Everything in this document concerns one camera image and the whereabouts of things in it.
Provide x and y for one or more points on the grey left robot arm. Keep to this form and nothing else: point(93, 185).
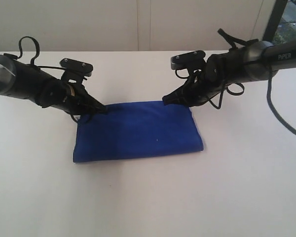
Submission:
point(31, 82)

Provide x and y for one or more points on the blue towel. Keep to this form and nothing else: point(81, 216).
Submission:
point(136, 130)

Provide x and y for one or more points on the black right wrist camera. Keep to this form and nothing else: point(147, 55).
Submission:
point(191, 60)

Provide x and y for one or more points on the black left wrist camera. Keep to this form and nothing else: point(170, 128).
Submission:
point(84, 68)

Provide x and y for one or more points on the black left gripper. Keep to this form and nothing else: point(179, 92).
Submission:
point(71, 98)

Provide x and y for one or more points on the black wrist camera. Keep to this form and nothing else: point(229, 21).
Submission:
point(84, 68)
point(191, 60)

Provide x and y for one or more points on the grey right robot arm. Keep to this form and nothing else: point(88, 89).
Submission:
point(261, 59)

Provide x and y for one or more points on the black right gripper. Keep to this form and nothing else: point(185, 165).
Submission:
point(204, 84)

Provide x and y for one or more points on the dark window frame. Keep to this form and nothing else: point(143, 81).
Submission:
point(274, 20)

